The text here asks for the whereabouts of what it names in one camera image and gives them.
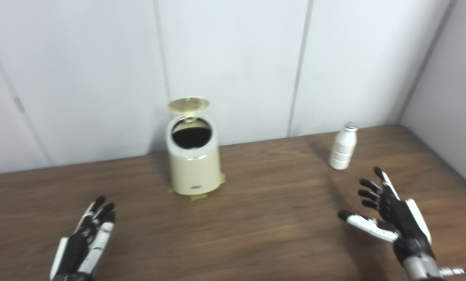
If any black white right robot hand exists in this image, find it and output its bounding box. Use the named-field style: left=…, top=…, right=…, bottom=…
left=337, top=167, right=436, bottom=266

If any cream-colored cylindrical bin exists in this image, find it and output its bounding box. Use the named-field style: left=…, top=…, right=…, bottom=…
left=165, top=113, right=221, bottom=196

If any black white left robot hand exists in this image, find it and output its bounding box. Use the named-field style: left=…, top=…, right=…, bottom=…
left=50, top=195, right=116, bottom=281

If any small white plastic bottle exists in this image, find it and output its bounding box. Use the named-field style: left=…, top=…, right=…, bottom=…
left=328, top=121, right=359, bottom=171

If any cream round bin lid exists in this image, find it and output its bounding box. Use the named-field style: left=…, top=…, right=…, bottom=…
left=167, top=98, right=210, bottom=123

